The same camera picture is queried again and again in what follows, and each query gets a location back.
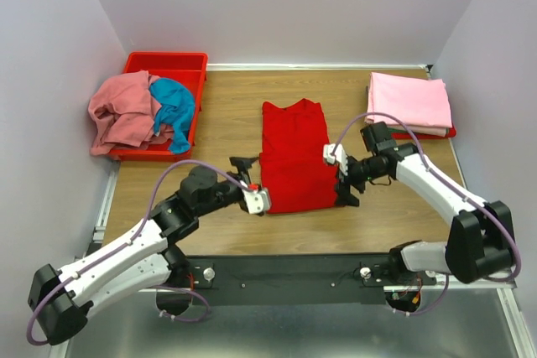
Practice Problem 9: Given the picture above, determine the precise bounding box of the aluminium frame rail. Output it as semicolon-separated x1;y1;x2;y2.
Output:
46;164;537;358

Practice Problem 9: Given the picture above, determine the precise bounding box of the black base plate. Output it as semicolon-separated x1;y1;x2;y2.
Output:
168;253;436;307

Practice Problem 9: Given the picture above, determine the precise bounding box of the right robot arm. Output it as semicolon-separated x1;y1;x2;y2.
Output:
323;122;521;284

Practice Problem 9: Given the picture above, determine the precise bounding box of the folded green shirt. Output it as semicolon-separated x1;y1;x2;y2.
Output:
388;126;408;135

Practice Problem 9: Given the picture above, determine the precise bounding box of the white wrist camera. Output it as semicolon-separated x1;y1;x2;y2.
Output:
240;184;272;215
323;143;348;176

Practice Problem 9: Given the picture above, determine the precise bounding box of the folded light pink shirt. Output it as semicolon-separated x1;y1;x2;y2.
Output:
366;72;453;137

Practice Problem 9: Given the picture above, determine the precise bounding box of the dusty pink t shirt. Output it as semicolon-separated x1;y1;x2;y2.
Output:
88;70;173;156

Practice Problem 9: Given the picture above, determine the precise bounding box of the folded red shirt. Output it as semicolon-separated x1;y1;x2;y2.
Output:
391;127;457;140

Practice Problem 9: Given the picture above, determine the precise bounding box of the red plastic bin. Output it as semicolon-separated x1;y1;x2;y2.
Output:
107;51;208;163

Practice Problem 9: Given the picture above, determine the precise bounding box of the red t shirt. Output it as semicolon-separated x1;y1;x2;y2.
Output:
259;99;337;215

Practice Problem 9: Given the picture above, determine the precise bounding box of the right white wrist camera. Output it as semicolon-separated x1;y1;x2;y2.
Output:
323;143;348;176

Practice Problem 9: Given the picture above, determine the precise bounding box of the blue t shirt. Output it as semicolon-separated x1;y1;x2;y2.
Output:
149;78;196;154

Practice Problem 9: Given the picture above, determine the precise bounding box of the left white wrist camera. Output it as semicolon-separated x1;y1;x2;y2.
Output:
240;184;272;215

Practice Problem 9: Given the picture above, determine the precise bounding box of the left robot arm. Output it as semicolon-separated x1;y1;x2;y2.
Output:
26;157;270;346

